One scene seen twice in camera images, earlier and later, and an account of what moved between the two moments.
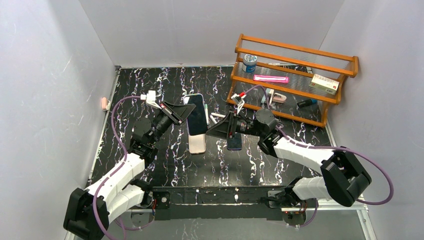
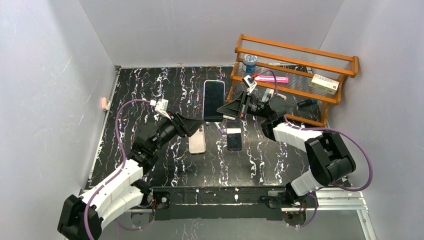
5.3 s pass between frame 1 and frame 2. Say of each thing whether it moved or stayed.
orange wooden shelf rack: stayed
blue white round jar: stayed
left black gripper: moved
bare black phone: stayed
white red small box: stayed
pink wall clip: stayed
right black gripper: moved
